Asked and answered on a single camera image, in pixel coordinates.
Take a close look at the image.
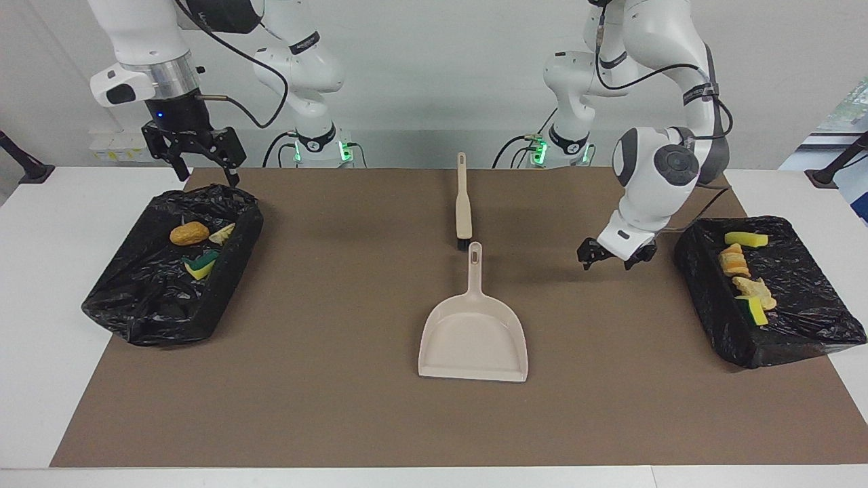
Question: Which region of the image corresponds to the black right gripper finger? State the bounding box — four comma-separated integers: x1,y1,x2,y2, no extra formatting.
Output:
142,129,192,182
207,127,246,187

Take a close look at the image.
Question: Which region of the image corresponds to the pale beige chunk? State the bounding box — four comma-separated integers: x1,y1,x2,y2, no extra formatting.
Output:
719,244,751,279
734,277,777,311

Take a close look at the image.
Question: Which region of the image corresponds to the smooth black bag bin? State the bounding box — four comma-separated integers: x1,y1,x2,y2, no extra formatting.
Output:
674,216,867,370

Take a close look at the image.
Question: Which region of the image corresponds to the black clamp stand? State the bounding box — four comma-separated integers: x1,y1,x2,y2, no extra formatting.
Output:
805,132,868,189
0,130,55,185

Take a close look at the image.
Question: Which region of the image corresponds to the beige plastic dustpan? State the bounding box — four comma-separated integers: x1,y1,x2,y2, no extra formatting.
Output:
418,242,529,383

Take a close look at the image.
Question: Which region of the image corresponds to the open crumpled black bag bin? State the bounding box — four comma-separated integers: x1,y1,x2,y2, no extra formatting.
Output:
81,183,265,348

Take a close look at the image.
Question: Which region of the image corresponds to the brown oval toy bun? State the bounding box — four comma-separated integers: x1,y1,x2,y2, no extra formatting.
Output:
170,221,210,246

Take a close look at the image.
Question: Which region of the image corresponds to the white wall power strip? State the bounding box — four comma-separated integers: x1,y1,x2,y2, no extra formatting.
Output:
90,131,153,163

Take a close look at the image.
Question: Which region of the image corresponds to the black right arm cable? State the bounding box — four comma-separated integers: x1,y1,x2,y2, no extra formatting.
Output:
173,0,290,129

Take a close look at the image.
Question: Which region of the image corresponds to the beige brush with black bristles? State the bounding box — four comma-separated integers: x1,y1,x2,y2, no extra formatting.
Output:
454,152,474,253

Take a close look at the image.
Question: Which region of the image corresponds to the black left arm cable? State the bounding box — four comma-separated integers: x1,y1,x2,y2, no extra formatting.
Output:
593,0,734,235

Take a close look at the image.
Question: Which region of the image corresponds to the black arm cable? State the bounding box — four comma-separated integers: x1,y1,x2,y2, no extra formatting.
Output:
173,0,290,129
593,0,734,235

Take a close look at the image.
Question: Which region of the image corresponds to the green and yellow sponge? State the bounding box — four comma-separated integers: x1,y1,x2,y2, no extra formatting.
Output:
183,249,220,281

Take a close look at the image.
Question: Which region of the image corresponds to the brown table mat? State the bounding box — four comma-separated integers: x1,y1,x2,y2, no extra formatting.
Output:
50,167,868,468

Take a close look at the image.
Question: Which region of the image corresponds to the yellow wedge sponge piece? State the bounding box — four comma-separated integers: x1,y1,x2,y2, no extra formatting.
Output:
736,296,769,327

